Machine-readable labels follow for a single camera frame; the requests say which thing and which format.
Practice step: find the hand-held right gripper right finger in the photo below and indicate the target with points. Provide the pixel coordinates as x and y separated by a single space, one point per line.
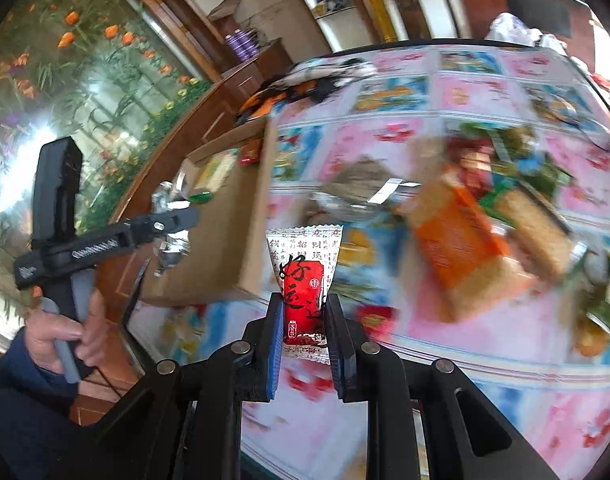
341 360

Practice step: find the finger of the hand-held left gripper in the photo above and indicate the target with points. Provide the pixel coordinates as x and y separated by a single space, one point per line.
175 220

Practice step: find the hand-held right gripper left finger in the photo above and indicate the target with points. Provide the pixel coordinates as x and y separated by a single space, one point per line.
274 355

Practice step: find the silver foil snack packet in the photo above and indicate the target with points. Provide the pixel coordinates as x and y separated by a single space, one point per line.
171 255
357 185

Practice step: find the cardboard box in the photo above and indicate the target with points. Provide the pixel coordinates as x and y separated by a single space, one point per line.
230 240

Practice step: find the yellow cracker packet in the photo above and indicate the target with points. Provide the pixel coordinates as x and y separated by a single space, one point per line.
212 172

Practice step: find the red and white snack packet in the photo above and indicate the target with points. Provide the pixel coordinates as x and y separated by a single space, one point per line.
305 285

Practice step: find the small red snack packet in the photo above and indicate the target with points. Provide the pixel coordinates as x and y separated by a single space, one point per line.
250 151

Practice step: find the orange cracker packet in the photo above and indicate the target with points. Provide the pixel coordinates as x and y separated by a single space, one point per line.
460 250

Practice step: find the green-edged cracker packet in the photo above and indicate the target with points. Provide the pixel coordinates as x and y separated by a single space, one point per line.
535 232

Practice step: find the pile of small mixed sweets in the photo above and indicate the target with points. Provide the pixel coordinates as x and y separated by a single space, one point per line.
515 152

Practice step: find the person's left forearm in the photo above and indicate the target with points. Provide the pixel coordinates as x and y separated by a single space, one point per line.
15 410

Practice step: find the person's left hand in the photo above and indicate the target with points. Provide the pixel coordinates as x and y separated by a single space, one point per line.
50 335

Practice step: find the flower mural panel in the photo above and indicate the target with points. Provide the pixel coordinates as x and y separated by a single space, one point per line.
60 85

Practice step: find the orange and black cloth bag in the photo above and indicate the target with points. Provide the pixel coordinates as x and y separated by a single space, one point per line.
295 85

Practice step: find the wooden side cabinet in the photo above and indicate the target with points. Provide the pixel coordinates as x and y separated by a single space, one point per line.
270 62

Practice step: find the brown cardboard piece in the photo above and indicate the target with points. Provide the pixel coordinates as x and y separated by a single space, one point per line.
225 6

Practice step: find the floral printed tablecloth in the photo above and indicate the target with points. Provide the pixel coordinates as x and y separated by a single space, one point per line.
385 125

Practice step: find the wooden chair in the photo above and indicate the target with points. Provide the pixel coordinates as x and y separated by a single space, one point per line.
402 5

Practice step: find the white plastic bag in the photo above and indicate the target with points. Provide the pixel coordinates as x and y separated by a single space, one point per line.
552 42
507 25

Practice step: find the red-brown television cabinet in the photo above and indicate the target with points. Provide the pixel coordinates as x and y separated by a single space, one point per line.
485 5

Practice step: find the white wall shelf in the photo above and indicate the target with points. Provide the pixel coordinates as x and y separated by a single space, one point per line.
335 11

